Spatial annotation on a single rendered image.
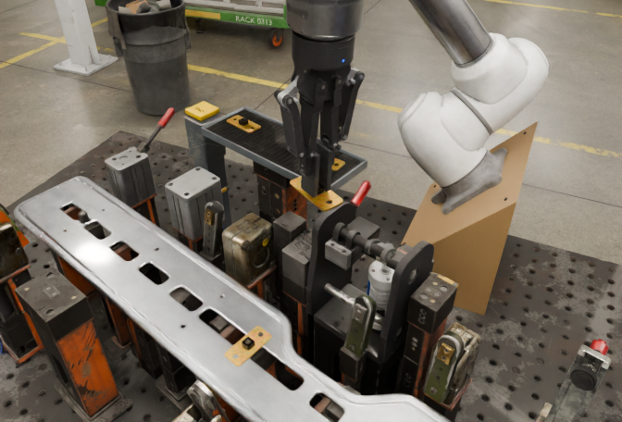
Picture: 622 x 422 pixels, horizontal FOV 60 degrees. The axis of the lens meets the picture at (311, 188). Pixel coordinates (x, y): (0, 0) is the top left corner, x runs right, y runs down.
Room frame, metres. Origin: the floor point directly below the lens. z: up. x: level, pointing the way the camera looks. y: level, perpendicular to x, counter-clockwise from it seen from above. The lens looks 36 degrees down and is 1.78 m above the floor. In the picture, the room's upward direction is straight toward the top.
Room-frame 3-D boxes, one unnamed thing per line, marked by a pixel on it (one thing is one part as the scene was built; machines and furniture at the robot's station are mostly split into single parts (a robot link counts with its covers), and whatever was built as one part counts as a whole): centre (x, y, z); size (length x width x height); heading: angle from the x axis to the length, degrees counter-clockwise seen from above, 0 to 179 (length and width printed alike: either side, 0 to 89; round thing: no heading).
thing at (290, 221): (0.81, 0.04, 0.90); 0.05 x 0.05 x 0.40; 50
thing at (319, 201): (0.62, -0.01, 1.32); 0.08 x 0.04 x 0.01; 38
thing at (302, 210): (0.99, 0.07, 0.92); 0.10 x 0.08 x 0.45; 50
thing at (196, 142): (1.16, 0.26, 0.92); 0.08 x 0.08 x 0.44; 50
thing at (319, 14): (0.62, -0.02, 1.58); 0.09 x 0.09 x 0.06
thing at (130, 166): (1.10, 0.45, 0.88); 0.11 x 0.10 x 0.36; 140
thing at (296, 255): (0.76, 0.01, 0.89); 0.13 x 0.11 x 0.38; 140
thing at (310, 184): (0.61, 0.00, 1.35); 0.03 x 0.01 x 0.07; 38
